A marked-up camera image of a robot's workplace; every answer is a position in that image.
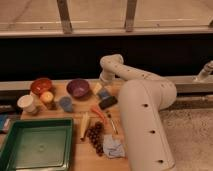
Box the white cup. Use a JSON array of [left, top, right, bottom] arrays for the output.
[[17, 95, 37, 114]]

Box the red bowl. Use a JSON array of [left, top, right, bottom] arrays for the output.
[[30, 78, 52, 96]]

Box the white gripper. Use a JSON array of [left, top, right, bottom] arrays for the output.
[[93, 71, 115, 95]]

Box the dark red grape bunch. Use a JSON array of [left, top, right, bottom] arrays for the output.
[[87, 122, 104, 156]]

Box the yellow round fruit toy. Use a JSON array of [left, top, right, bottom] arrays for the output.
[[40, 91, 54, 104]]

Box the orange carrot toy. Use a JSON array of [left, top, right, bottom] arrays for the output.
[[91, 106, 107, 124]]

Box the green plastic tray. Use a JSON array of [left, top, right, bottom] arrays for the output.
[[0, 119, 73, 171]]

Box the crumpled blue cloth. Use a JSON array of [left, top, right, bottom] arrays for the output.
[[103, 134, 125, 159]]

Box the blue cup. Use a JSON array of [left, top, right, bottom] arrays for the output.
[[59, 96, 73, 112]]

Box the purple bowl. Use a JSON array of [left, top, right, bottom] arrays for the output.
[[66, 79, 90, 98]]

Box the blue sponge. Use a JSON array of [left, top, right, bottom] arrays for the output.
[[98, 88, 110, 100]]

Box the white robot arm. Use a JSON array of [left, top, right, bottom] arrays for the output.
[[99, 54, 177, 171]]

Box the thin utensil with dark handle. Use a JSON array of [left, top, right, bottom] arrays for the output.
[[107, 114, 118, 134]]

